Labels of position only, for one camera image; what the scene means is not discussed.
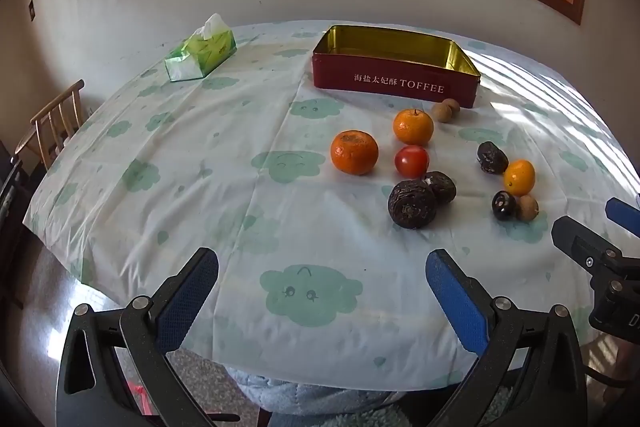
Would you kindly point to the white cloud-print tablecloth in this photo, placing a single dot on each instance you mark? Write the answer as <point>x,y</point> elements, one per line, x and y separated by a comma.
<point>317,284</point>

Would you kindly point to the dark shiny chestnut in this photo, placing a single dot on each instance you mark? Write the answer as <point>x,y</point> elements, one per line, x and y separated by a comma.
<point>504,206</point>

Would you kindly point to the large dark wrinkled passion fruit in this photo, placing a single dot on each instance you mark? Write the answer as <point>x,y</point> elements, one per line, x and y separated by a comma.
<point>412,204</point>

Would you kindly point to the small orange kumquat tangerine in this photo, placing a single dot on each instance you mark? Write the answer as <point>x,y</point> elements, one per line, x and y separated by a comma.
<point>519,178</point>

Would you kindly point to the red gold toffee tin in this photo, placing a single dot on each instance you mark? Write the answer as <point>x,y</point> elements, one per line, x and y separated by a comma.
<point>394,62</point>

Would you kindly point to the red tomato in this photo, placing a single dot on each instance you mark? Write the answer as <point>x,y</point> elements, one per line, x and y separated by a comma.
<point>412,161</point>

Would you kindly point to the large rough orange tangerine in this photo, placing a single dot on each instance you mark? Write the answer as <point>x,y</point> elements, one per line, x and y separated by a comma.
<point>354,152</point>

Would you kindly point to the smooth orange tangerine with stem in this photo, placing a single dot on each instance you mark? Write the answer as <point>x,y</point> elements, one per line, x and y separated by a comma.
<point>412,126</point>

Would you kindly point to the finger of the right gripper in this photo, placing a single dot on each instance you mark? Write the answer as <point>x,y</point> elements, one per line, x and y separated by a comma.
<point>587,249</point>
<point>623,215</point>

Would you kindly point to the dark passion fruit behind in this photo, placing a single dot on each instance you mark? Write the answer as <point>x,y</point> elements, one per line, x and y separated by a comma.
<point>443,188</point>

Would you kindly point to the brown longan front by tin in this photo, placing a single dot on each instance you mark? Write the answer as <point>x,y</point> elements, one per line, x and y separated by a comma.
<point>442,112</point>

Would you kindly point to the green tissue pack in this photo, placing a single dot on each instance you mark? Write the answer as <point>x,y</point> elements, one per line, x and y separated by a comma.
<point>197,56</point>

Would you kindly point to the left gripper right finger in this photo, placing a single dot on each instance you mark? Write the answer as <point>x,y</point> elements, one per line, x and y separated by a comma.
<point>551,388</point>

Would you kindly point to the brown longan back by tin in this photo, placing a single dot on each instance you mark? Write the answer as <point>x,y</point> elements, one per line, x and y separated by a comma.
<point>453,105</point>

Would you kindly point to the brown longan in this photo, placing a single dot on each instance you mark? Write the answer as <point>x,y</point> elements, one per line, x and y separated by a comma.
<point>442,112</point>
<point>528,208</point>
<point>453,105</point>

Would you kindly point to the wooden chair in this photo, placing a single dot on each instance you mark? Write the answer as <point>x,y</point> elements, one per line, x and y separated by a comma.
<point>54,125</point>

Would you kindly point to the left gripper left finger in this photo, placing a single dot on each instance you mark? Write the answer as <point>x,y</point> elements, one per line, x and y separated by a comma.
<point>93,391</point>

